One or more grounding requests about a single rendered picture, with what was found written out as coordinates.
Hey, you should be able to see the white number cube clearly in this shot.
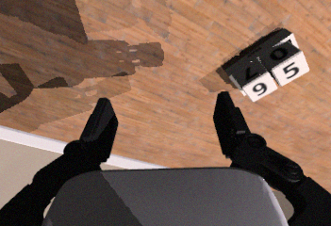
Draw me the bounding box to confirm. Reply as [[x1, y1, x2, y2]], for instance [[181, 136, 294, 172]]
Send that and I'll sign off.
[[235, 61, 277, 102], [261, 40, 309, 87]]

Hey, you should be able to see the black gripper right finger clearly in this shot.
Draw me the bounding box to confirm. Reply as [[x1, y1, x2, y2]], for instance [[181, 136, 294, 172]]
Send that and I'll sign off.
[[213, 91, 331, 226]]

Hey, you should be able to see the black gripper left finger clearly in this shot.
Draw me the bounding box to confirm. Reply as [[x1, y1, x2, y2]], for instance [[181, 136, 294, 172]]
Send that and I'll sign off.
[[0, 98, 119, 226]]

